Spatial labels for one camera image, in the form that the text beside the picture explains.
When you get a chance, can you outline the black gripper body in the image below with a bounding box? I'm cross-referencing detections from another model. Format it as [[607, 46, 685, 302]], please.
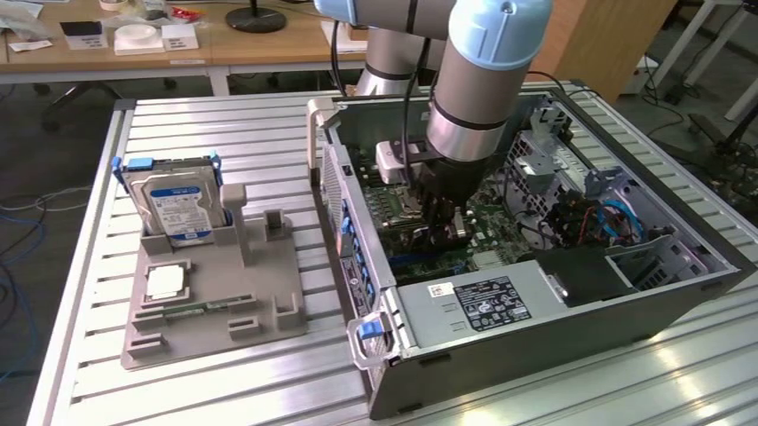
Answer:
[[413, 153, 492, 209]]

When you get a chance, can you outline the black Nvidia graphics card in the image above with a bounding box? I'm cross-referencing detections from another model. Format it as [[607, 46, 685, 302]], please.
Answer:
[[387, 219, 468, 258]]

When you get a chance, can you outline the metal CPU socket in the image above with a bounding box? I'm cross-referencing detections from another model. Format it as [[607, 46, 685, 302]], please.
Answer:
[[387, 185, 433, 223]]

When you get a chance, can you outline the green motherboard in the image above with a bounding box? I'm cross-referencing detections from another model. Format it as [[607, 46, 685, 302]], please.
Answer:
[[345, 148, 537, 285]]

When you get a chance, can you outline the perforated metal drive cage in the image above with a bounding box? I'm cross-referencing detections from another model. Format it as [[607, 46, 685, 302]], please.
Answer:
[[500, 106, 587, 223]]

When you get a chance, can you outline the grey power supply unit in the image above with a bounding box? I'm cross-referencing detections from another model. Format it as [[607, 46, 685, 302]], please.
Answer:
[[395, 259, 569, 350]]

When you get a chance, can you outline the dark grey open PC case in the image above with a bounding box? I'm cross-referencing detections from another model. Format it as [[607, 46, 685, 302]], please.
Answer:
[[306, 82, 742, 421]]

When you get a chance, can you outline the metal disk bay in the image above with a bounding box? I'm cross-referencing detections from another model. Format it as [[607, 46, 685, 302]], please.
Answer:
[[603, 221, 710, 292]]

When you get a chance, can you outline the white paper stack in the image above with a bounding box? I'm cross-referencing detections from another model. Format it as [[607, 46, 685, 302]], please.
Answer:
[[321, 20, 369, 54]]

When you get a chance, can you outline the wooden desk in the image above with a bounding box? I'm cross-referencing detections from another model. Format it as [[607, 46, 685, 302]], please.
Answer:
[[0, 0, 533, 85]]

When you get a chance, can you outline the grey plastic parts rack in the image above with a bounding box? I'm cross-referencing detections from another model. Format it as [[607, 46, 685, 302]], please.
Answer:
[[121, 183, 310, 372]]

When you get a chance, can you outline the hard disk with blue caddy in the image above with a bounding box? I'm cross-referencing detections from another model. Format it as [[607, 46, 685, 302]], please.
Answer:
[[109, 150, 224, 248]]

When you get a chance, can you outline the green RAM stick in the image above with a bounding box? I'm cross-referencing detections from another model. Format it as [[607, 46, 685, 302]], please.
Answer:
[[162, 299, 237, 317]]

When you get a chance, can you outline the silver CPU chip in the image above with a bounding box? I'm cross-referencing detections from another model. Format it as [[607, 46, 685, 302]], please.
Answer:
[[145, 267, 185, 299]]

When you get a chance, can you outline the black round lamp base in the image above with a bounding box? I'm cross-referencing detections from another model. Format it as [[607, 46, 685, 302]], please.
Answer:
[[224, 0, 289, 33]]

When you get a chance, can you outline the white labelled box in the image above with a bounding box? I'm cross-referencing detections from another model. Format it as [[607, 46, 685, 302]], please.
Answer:
[[160, 24, 200, 52]]

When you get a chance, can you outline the red packet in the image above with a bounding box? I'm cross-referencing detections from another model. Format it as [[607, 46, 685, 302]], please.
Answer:
[[166, 4, 206, 24]]

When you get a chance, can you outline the white box with round dish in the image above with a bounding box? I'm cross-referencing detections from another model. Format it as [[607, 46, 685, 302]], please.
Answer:
[[112, 24, 166, 57]]

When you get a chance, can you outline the black office chair base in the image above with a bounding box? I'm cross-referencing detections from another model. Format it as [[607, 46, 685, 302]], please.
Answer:
[[32, 77, 178, 132]]

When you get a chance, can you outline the white box with black lid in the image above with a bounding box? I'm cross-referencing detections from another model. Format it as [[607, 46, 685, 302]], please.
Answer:
[[58, 20, 110, 51]]

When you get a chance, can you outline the white paper card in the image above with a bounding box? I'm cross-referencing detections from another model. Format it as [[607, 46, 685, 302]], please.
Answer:
[[6, 39, 54, 53]]

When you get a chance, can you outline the clear plastic bag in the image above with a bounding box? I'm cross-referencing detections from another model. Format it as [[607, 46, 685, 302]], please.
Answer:
[[0, 0, 57, 41]]

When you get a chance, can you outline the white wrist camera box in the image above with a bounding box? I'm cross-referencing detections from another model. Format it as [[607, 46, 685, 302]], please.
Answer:
[[373, 140, 416, 185]]

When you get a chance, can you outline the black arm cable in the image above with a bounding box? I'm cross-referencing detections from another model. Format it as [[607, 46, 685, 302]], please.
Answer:
[[329, 20, 436, 187]]

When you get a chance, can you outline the red wire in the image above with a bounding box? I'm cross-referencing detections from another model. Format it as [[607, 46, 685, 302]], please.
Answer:
[[575, 207, 595, 244]]

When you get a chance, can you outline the beige case handle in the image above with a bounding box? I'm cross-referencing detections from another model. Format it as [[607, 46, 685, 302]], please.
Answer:
[[305, 98, 340, 172]]

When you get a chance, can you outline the blue wire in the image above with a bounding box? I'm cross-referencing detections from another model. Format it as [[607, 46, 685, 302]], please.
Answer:
[[587, 198, 645, 245]]

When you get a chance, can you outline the black power cable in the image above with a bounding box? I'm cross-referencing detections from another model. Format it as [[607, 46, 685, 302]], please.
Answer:
[[525, 70, 605, 97]]

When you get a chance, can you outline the white table frame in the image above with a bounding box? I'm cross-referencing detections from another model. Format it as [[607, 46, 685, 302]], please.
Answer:
[[649, 0, 758, 121]]

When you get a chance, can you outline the blue floor cable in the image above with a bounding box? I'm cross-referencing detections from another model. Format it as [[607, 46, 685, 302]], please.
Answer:
[[0, 211, 48, 383]]

